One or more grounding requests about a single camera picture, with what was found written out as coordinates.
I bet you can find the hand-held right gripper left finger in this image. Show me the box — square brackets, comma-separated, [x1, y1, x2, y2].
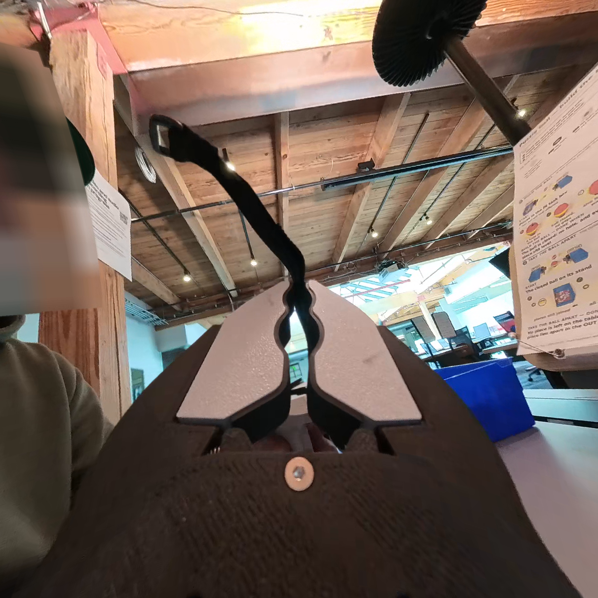
[176, 279, 292, 444]

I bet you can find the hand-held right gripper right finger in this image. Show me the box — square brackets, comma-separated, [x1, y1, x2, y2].
[306, 279, 424, 450]

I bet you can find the black hook-and-loop strap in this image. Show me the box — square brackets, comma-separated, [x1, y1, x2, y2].
[149, 114, 323, 360]

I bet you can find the blue plastic bin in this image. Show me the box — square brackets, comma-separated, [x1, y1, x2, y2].
[434, 357, 536, 443]

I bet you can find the white paper notice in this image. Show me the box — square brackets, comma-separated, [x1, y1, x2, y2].
[85, 174, 135, 282]

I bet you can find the person's green sweatshirt torso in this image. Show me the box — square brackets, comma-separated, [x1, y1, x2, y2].
[0, 315, 115, 582]

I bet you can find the black ceiling light track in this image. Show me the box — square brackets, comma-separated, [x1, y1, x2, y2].
[320, 145, 515, 191]

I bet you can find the instruction sheet on wooden stand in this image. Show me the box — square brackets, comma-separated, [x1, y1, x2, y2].
[508, 61, 598, 372]

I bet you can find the black ribbed disc on pole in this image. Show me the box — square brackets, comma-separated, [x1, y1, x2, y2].
[372, 0, 533, 146]

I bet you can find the wooden post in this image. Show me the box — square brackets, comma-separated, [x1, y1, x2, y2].
[39, 28, 132, 414]

